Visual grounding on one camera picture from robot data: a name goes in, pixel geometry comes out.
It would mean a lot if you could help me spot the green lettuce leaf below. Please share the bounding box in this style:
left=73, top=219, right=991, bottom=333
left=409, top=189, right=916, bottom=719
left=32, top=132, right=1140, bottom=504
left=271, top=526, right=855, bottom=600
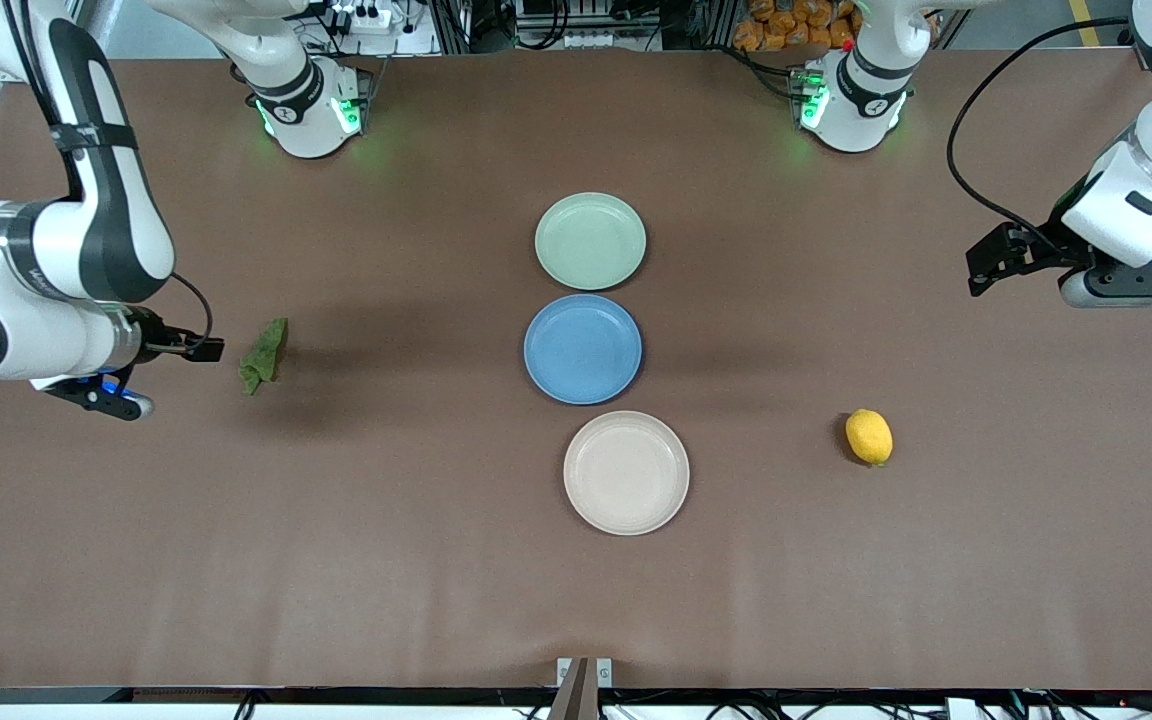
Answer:
left=239, top=317, right=290, bottom=397

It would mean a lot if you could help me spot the yellow lemon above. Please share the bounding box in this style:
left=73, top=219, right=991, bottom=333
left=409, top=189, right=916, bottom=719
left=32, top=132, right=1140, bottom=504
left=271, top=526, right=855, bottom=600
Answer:
left=845, top=408, right=894, bottom=467

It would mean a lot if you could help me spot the orange snack packets bag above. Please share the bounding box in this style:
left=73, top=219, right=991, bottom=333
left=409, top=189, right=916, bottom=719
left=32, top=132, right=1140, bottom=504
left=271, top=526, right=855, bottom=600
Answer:
left=733, top=0, right=862, bottom=53

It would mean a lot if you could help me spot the white power strip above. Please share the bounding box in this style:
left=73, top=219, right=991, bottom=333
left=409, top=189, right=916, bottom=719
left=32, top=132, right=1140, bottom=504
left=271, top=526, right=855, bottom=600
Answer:
left=329, top=3, right=394, bottom=33

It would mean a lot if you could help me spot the blue plate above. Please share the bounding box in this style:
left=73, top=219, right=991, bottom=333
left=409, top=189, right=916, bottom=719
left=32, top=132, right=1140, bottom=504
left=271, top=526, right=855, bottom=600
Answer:
left=523, top=294, right=644, bottom=406

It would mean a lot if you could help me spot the light green plate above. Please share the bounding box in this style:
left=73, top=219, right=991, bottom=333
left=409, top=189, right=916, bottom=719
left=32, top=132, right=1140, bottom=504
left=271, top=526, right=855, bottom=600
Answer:
left=534, top=192, right=648, bottom=292

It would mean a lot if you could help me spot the metal equipment rack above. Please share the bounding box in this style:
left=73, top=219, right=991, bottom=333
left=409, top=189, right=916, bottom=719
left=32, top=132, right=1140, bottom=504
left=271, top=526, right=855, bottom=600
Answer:
left=431, top=0, right=737, bottom=53

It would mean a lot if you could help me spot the beige plate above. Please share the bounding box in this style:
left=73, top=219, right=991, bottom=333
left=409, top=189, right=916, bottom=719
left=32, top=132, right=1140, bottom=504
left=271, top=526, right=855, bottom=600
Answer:
left=563, top=410, right=691, bottom=537

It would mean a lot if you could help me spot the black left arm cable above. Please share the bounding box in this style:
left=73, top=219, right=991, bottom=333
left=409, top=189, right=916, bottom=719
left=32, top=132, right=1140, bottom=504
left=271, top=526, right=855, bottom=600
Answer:
left=946, top=15, right=1135, bottom=251

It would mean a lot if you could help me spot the metal bracket with brown post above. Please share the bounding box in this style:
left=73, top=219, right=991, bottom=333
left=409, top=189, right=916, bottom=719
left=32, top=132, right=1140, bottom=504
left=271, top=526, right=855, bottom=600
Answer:
left=548, top=657, right=614, bottom=720

